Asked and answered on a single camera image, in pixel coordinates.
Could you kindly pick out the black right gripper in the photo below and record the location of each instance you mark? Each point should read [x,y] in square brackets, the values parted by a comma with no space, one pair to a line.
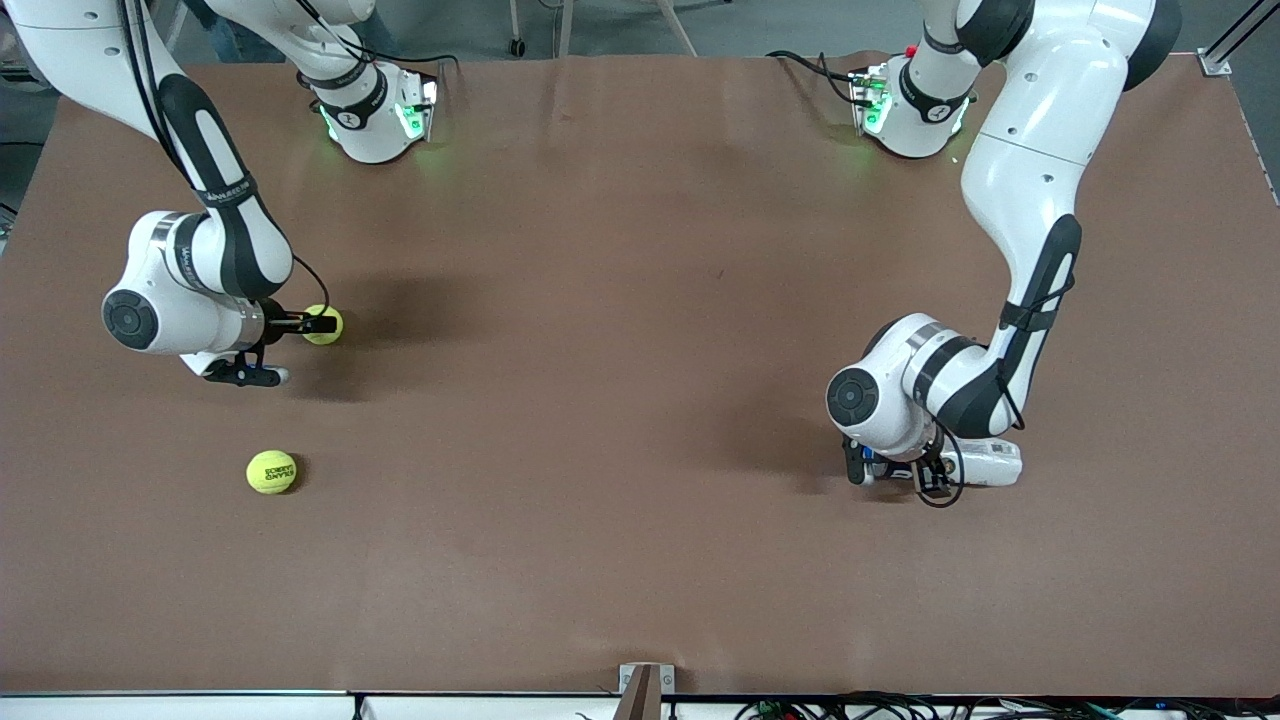
[281,323]

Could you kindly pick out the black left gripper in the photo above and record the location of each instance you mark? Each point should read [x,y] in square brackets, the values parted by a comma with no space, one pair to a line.
[932,470]

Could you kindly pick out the yellow-green tennis ball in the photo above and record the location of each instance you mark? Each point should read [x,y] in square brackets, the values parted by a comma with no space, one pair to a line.
[271,472]
[330,339]

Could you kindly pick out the white tennis ball can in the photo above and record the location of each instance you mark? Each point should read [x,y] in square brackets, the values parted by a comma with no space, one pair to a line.
[990,465]

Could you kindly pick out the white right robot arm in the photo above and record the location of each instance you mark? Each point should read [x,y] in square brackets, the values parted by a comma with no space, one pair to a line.
[220,200]

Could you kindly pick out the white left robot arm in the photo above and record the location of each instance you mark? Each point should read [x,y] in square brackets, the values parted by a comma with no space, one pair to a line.
[1030,170]

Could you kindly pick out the brown table cover sheet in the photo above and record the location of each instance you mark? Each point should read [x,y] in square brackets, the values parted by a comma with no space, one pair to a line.
[640,300]

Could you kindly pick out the white stand legs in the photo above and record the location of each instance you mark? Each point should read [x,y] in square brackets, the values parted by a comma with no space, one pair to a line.
[566,30]

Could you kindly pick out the metal table edge bracket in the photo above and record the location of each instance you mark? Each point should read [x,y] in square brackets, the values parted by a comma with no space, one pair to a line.
[669,680]

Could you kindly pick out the white table edge rail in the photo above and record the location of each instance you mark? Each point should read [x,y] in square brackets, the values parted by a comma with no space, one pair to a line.
[200,706]

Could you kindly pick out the aluminium frame profile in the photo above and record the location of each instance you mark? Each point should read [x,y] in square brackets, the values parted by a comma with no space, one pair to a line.
[1235,40]

